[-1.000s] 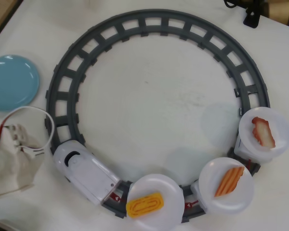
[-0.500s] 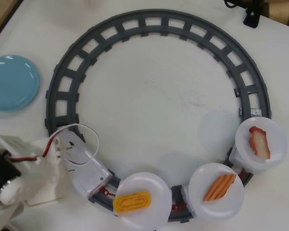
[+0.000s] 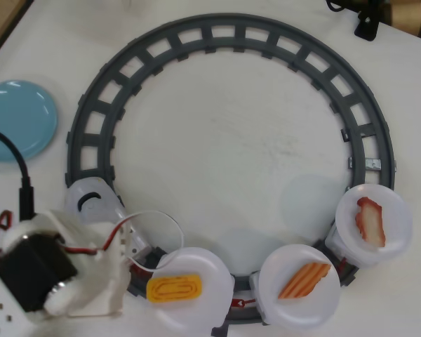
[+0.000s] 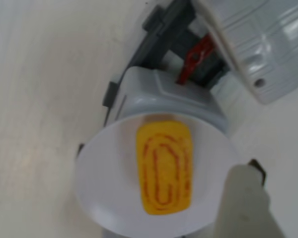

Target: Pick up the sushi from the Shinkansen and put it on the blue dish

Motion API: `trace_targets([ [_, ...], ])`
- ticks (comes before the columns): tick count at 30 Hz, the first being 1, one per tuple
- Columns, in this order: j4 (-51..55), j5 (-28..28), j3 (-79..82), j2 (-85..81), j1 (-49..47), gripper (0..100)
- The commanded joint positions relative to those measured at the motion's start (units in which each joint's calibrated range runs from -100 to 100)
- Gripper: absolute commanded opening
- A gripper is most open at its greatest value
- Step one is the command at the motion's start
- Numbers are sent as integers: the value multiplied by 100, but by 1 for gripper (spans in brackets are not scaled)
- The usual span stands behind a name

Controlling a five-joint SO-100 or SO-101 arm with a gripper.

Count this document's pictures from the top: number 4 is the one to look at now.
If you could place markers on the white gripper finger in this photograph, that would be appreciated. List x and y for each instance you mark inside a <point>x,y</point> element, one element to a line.
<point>243,210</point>

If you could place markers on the yellow egg sushi toy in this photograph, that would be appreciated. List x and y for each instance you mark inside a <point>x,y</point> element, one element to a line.
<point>164,168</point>

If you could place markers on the white round plate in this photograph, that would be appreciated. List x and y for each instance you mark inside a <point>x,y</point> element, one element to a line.
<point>109,173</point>

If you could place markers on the white toy train car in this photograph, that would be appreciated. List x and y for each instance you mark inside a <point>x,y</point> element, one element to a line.
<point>149,94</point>

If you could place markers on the red train coupler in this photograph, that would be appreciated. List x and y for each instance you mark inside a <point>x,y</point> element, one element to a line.
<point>196,58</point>

